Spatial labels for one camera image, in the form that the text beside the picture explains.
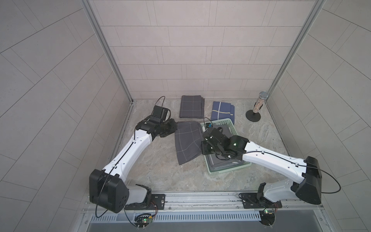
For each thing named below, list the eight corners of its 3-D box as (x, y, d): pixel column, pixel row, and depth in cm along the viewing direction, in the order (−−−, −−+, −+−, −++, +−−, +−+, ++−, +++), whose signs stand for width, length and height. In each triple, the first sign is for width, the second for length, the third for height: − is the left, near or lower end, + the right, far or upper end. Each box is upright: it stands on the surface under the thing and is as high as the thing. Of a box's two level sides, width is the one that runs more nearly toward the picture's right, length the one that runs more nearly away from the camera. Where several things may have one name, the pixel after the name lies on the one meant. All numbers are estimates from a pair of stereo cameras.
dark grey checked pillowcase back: (179, 118, 107) (178, 116, 105) (180, 97, 121) (180, 95, 119) (205, 118, 107) (205, 116, 105) (203, 97, 121) (204, 95, 120)
